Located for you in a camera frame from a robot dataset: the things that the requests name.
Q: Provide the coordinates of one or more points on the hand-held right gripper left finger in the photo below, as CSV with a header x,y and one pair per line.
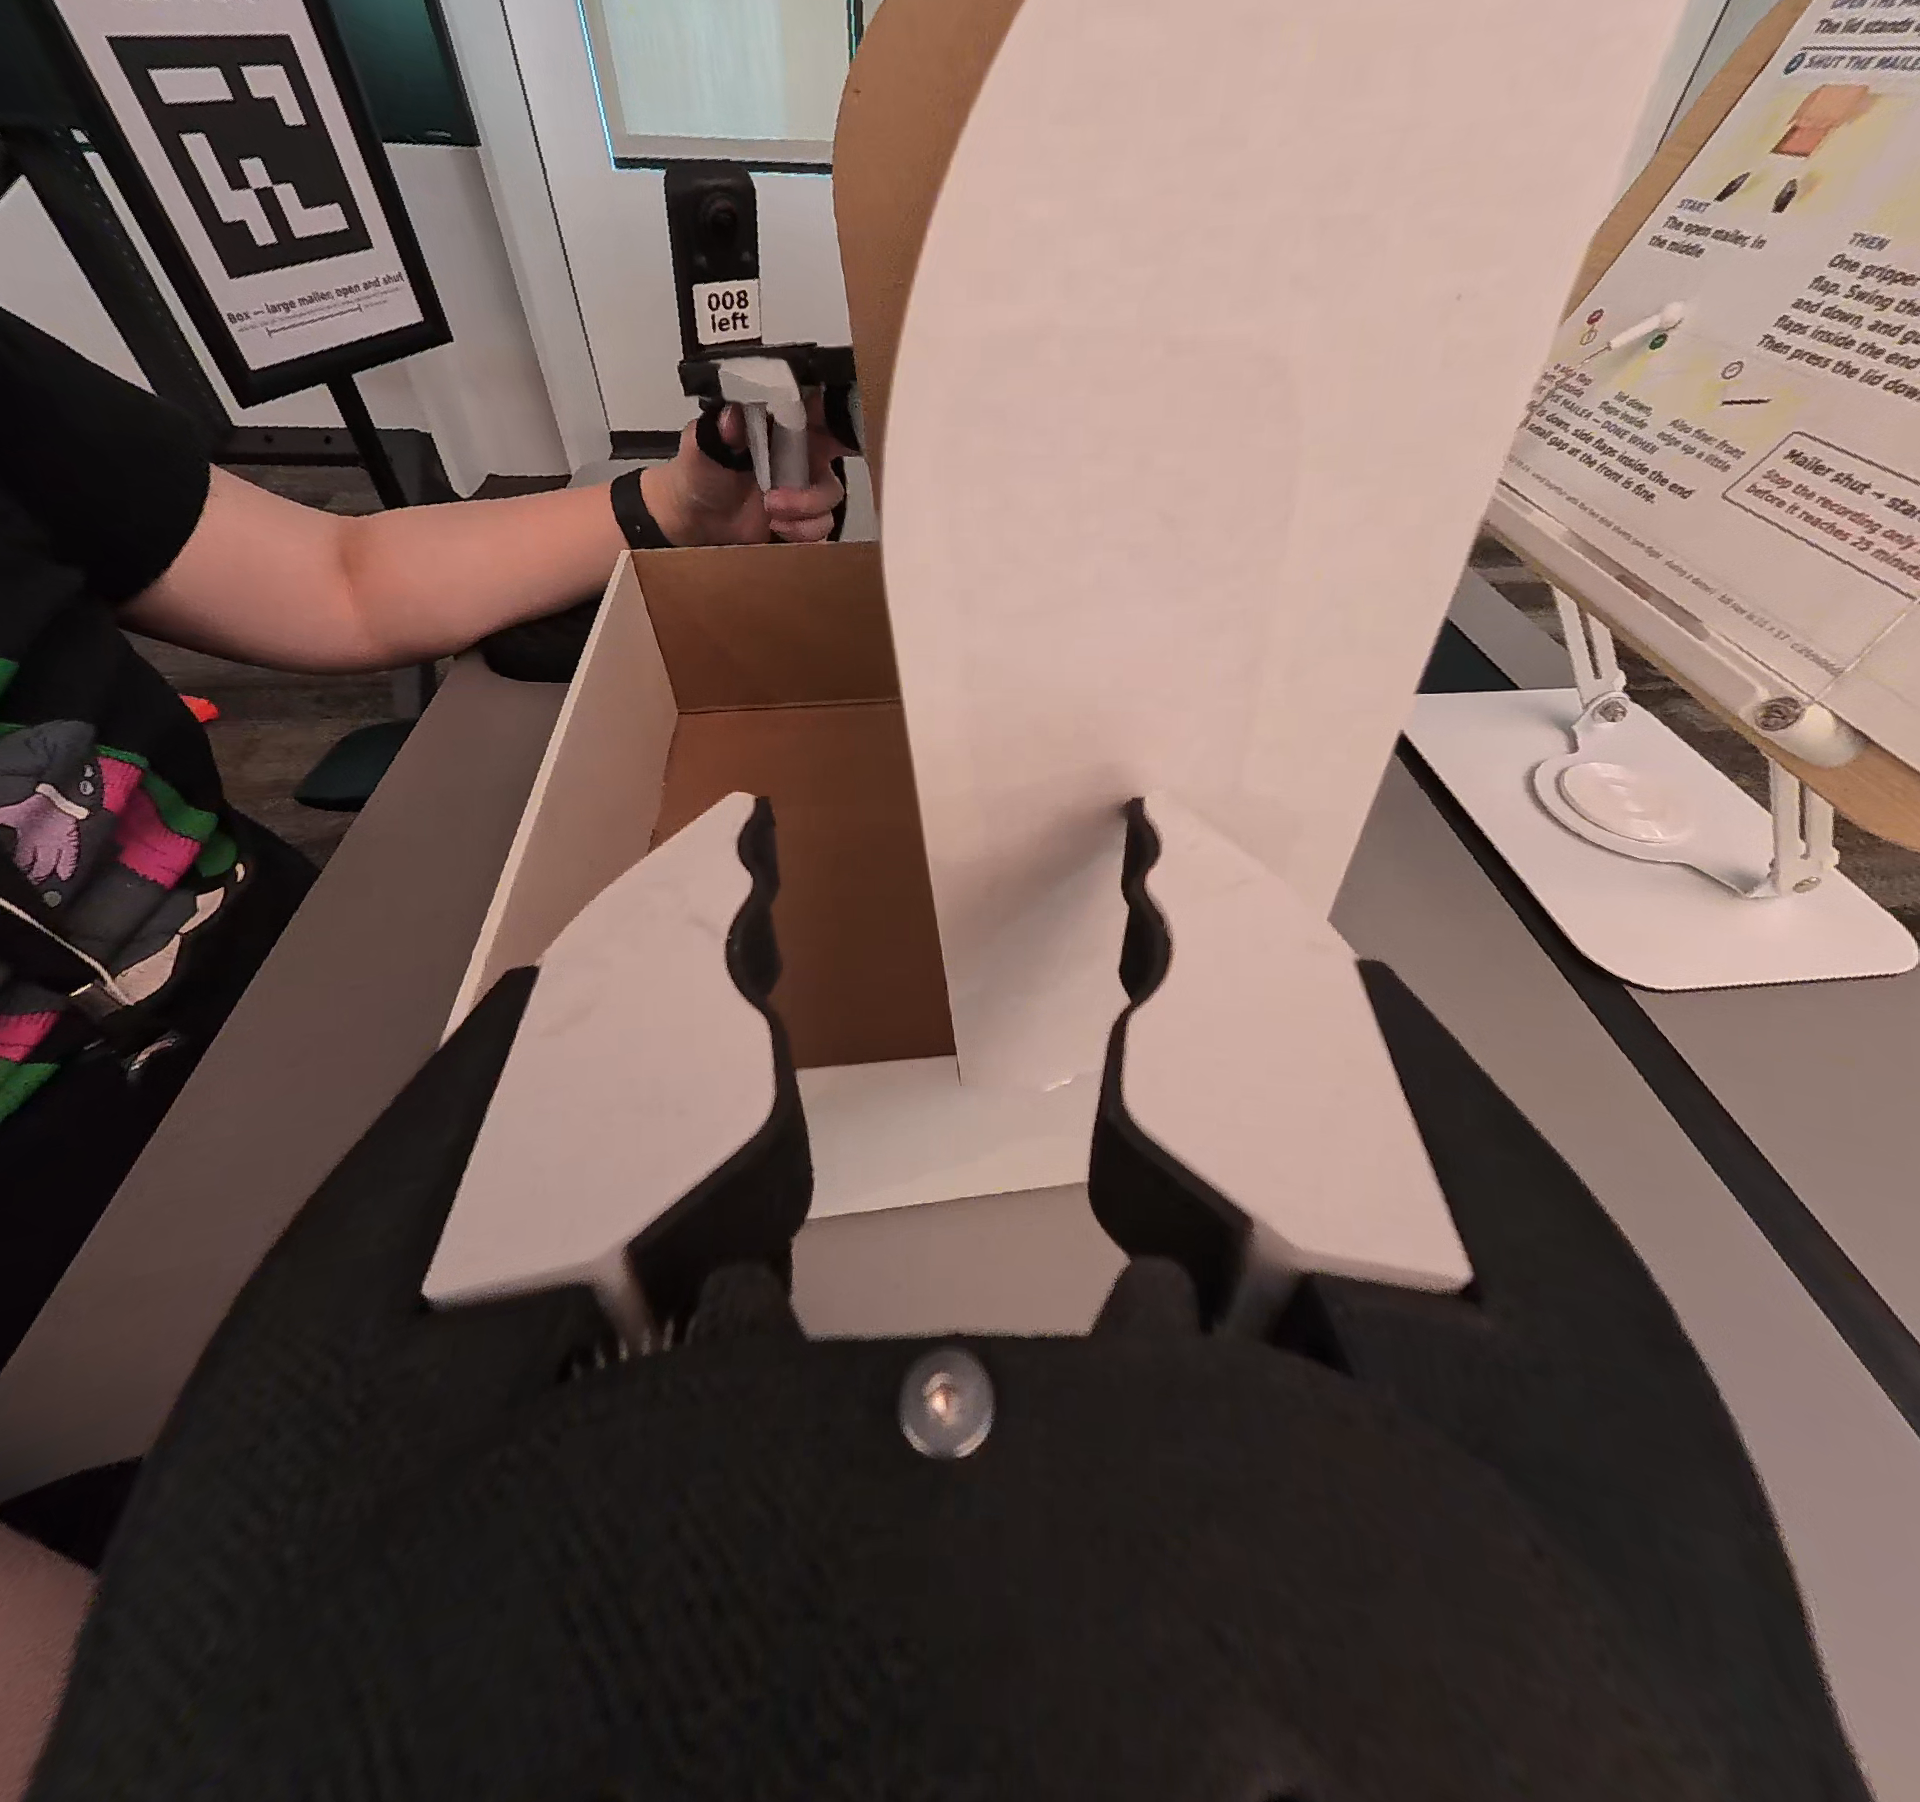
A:
x,y
629,1081

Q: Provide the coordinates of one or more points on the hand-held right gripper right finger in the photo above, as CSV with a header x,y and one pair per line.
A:
x,y
1273,1081

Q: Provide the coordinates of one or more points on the white cardboard mailer box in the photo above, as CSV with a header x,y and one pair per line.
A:
x,y
1199,409

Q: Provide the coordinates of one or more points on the person's left hand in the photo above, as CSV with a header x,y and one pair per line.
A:
x,y
720,505

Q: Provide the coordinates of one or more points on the dark wall screen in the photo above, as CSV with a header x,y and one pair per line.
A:
x,y
391,3

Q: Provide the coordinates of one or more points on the frosted glass window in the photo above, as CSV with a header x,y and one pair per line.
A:
x,y
704,17

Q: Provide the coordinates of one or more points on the person's left forearm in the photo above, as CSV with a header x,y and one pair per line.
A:
x,y
375,572

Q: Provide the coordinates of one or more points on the person's black patterned clothing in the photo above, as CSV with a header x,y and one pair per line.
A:
x,y
89,484

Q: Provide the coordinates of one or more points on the black wristband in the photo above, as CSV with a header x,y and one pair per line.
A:
x,y
643,510

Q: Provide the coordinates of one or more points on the person's bare leg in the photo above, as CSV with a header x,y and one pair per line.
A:
x,y
29,1682

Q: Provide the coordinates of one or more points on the printed instruction sheet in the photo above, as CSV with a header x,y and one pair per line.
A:
x,y
1770,409

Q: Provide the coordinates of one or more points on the wooden document stand white base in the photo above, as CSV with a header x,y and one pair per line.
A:
x,y
1680,918

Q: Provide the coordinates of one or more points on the black framed marker sign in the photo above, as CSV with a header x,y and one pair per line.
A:
x,y
255,152

